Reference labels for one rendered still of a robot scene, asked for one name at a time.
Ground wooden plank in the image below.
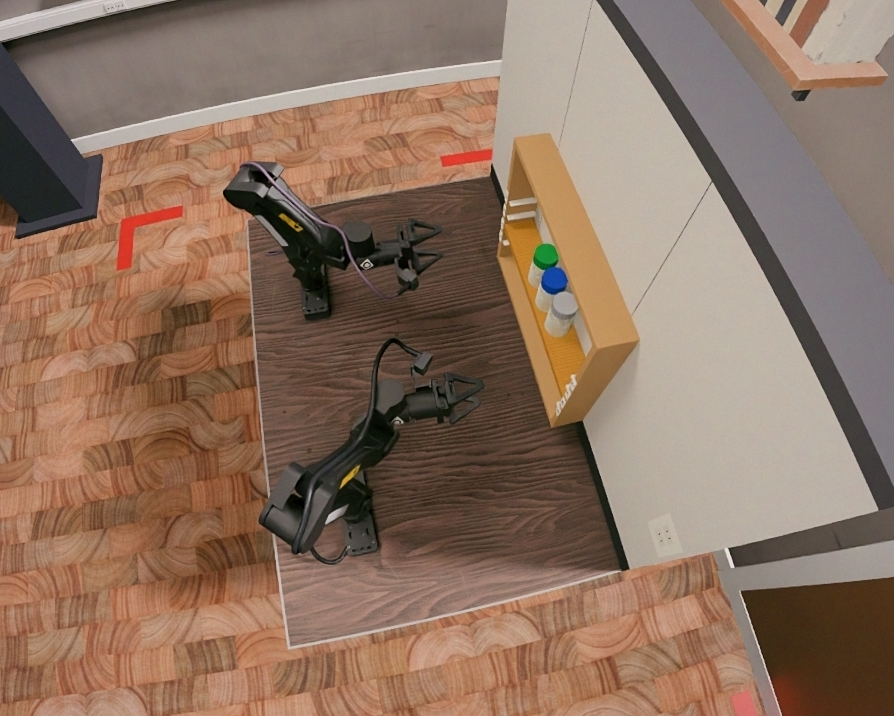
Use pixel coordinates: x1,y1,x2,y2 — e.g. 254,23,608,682
504,219,585,399

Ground white bottle with blue cap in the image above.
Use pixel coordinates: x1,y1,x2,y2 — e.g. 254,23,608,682
535,267,568,313

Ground tan wooden wall rack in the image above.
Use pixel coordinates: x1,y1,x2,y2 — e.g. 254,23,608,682
497,133,640,427

